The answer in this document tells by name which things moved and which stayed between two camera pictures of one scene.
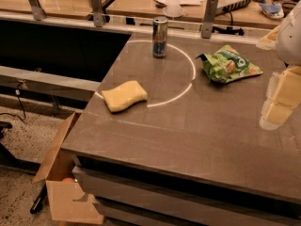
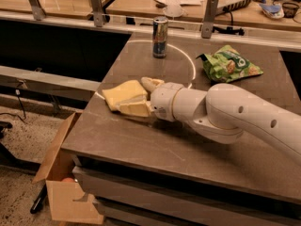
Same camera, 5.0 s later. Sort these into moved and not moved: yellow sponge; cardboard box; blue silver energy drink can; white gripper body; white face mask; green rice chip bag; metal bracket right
Moved: white gripper body
Not moved: yellow sponge; blue silver energy drink can; white face mask; metal bracket right; green rice chip bag; cardboard box
